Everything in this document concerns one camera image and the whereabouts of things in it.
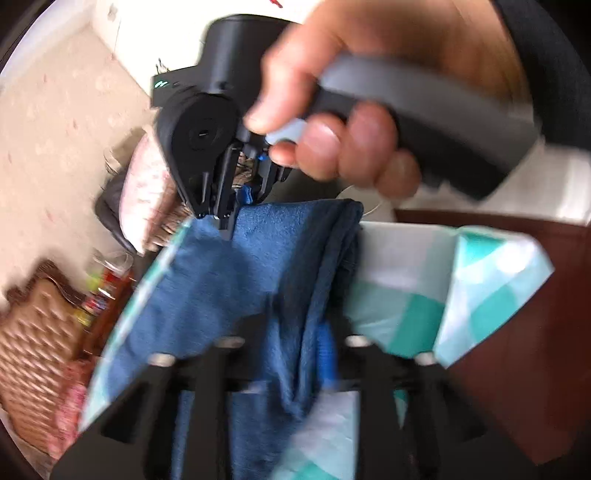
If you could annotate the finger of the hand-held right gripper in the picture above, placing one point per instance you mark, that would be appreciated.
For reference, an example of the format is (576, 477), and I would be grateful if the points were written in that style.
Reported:
(228, 198)
(265, 177)

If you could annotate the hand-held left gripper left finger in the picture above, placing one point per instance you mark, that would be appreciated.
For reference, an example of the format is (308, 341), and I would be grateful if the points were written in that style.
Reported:
(221, 369)

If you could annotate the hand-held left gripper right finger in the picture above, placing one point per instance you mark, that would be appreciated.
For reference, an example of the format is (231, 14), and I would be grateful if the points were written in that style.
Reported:
(326, 357)

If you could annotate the person's right forearm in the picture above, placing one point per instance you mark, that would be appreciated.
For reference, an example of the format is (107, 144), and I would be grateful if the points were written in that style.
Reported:
(558, 69)

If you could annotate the person's right hand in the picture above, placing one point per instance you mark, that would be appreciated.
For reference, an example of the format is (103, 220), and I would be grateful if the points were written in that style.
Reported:
(351, 138)

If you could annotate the pink pillow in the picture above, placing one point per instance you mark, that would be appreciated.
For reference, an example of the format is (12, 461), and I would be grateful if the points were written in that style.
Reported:
(147, 194)

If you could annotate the teal white checked tablecloth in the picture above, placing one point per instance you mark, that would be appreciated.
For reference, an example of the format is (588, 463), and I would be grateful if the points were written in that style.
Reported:
(406, 286)

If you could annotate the black chair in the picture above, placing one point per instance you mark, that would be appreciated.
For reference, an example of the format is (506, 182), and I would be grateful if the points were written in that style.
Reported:
(111, 207)

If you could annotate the bottles on nightstand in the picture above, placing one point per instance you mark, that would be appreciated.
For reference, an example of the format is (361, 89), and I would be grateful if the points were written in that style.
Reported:
(104, 323)

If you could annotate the glass jar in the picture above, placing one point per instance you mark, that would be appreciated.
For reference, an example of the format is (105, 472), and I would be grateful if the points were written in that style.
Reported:
(113, 261)

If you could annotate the red small container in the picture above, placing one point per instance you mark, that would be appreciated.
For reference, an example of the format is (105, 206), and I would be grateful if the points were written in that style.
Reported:
(94, 302)

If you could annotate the yellow green bottle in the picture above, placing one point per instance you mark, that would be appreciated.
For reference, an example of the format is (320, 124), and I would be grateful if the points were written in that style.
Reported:
(82, 317)

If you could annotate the green small container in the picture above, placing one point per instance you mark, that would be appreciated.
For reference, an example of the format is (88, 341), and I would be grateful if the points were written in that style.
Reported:
(94, 279)

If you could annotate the floral quilt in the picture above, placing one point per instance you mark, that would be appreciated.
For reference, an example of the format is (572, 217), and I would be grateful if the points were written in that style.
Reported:
(69, 410)

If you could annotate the tufted tan bed headboard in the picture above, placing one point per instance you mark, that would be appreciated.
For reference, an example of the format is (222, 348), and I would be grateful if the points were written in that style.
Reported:
(37, 360)

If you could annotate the brown wooden furniture panel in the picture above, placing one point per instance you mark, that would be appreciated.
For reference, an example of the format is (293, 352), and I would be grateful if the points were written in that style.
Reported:
(521, 346)

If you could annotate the white cloth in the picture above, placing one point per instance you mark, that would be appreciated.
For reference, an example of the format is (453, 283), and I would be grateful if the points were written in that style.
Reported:
(545, 189)

